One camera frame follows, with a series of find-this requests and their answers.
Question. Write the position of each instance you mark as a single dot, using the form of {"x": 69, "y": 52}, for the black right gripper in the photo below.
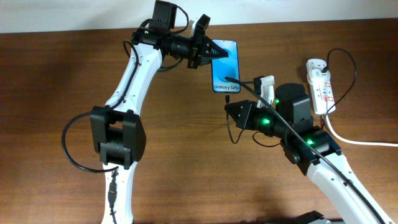
{"x": 251, "y": 110}

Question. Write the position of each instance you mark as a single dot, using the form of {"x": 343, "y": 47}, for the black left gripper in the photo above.
{"x": 200, "y": 42}

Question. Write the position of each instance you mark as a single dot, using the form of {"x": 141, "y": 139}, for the blue Galaxy smartphone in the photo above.
{"x": 226, "y": 67}

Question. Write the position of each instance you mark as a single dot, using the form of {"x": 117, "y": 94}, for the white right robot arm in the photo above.
{"x": 315, "y": 153}

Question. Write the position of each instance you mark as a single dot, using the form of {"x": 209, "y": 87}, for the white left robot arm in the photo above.
{"x": 118, "y": 133}

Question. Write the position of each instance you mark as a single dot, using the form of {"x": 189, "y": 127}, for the white USB charger adapter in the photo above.
{"x": 317, "y": 76}

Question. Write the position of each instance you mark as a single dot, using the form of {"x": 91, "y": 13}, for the white power strip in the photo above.
{"x": 322, "y": 95}

